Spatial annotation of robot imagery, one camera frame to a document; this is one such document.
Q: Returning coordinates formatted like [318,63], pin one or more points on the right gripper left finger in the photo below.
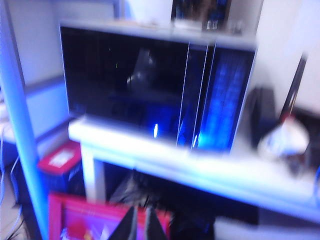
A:
[130,227]

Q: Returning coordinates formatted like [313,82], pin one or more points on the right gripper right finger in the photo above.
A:
[153,228]

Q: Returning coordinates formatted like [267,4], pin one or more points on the black glass microwave door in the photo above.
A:
[120,82]

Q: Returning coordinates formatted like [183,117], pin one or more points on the pink box gold pattern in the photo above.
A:
[82,215]

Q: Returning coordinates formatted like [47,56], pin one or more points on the red blue product box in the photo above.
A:
[62,165]

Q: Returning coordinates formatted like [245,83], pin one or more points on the silver black microwave oven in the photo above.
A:
[230,95]

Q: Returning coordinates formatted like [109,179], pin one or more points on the white table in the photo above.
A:
[175,160]

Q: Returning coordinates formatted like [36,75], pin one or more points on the white foam sheet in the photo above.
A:
[270,230]

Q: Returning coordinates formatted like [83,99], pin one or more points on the white blue paper cup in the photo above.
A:
[285,142]

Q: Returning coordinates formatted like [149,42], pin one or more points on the large white paper sheet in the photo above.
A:
[187,23]

